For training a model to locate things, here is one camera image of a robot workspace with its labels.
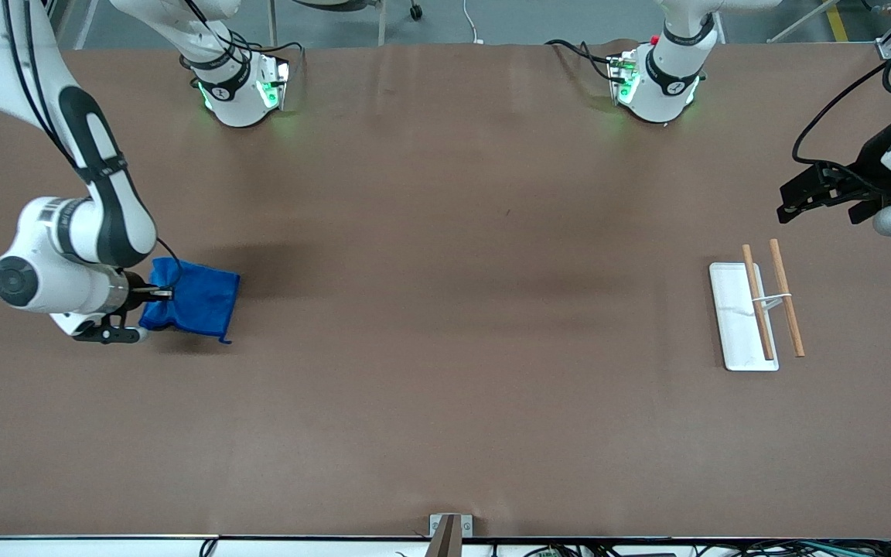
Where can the white rack base tray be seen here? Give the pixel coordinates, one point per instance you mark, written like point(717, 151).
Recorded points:
point(733, 325)

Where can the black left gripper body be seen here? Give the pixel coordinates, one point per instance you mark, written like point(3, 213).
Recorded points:
point(872, 164)

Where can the brown camera mount post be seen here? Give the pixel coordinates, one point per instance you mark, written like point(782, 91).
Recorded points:
point(444, 541)

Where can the wooden rack rod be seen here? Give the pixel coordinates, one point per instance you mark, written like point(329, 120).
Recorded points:
point(758, 302)
point(790, 309)

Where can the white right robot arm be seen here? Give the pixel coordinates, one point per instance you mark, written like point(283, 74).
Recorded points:
point(109, 216)

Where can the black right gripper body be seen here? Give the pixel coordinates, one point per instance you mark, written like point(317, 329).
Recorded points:
point(134, 287)

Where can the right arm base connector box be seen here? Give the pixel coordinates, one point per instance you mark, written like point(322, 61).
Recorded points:
point(275, 83)

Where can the blue microfibre towel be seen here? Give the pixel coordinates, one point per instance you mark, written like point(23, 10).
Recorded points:
point(202, 298)

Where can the black office chair base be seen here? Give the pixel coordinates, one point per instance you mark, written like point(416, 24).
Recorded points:
point(415, 11)

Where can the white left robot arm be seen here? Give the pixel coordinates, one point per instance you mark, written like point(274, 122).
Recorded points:
point(662, 85)

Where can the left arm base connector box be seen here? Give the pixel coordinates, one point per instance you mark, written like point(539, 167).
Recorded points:
point(622, 77)

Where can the silver metal mount bracket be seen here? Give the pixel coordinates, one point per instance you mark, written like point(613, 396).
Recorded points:
point(467, 526)

